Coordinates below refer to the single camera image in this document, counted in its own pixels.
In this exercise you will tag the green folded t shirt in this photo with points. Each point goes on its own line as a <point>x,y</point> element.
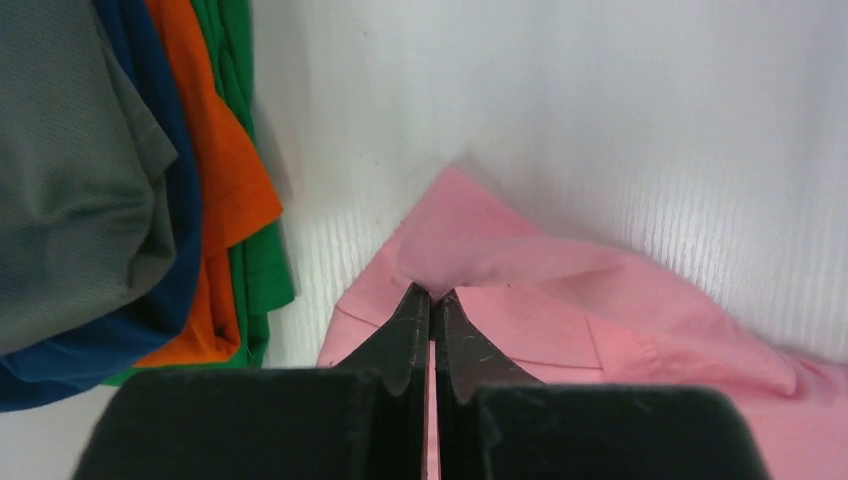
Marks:
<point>226,26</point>

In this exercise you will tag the blue folded t shirt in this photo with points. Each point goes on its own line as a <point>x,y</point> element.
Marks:
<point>79,359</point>

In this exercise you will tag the pink t shirt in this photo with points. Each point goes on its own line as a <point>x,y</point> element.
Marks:
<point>569,311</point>

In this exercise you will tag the orange folded t shirt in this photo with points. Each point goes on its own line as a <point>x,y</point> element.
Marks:
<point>238,198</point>

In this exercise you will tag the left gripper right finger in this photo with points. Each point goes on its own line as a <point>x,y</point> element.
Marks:
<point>497,421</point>

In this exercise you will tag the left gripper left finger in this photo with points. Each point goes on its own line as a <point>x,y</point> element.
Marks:
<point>363,418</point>

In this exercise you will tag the grey folded t shirt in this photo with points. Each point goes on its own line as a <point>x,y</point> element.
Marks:
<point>85,223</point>

